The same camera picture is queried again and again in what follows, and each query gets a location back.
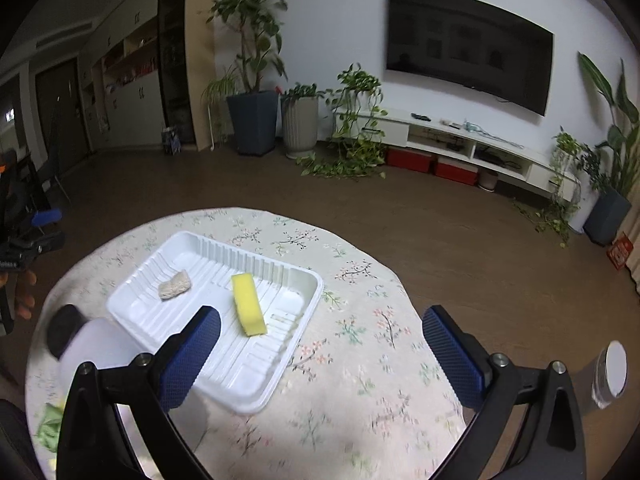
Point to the white television cabinet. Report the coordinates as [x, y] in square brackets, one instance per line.
[395, 127]

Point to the broad-leaf plant dark planter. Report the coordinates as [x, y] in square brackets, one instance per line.
[607, 215]

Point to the red paper box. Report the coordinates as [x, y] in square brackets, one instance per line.
[620, 252]

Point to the thin grassy plant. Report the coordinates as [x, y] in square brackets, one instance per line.
[217, 90]

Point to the white wall cabinets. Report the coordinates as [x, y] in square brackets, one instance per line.
[130, 95]

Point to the small white pot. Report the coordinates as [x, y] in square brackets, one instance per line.
[488, 180]

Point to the trailing pothos plant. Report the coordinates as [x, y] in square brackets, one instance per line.
[357, 85]

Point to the white rod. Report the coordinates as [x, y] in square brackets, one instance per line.
[212, 135]

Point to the plant in white ribbed planter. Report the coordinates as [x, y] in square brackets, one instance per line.
[300, 125]

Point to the tall potted tree dark planter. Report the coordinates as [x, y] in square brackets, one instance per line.
[252, 122]

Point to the dark wooden door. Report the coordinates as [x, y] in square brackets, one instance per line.
[60, 110]

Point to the beige curtain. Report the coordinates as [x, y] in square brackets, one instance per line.
[637, 280]

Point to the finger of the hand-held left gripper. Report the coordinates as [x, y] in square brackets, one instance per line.
[46, 217]
[40, 244]

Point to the black remote control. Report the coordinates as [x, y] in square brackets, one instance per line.
[421, 116]

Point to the small beige loofah piece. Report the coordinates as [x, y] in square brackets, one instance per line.
[175, 286]

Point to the glass jar with white lid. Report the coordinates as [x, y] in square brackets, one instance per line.
[614, 367]

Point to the person's dark pants leg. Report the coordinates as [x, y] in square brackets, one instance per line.
[17, 445]

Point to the blue printed bag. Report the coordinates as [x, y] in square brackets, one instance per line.
[171, 141]

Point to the floral tablecloth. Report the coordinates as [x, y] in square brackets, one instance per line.
[350, 360]

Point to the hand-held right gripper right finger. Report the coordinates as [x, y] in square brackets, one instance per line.
[452, 360]

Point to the trailing pothos with white pot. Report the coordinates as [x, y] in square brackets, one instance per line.
[570, 160]

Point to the red storage box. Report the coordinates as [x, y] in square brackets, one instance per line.
[410, 160]
[456, 171]

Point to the dark tall shelf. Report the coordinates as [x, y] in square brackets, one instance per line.
[175, 60]

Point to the white plastic tray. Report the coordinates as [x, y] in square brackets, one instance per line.
[210, 265]

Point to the person's left hand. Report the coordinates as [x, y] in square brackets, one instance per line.
[25, 292]

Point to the long yellow sponge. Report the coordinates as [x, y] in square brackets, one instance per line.
[247, 305]

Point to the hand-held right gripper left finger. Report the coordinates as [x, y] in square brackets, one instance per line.
[192, 355]

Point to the green cloth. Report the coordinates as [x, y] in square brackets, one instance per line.
[50, 427]

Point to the wall-mounted black television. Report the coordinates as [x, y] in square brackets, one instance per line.
[470, 45]

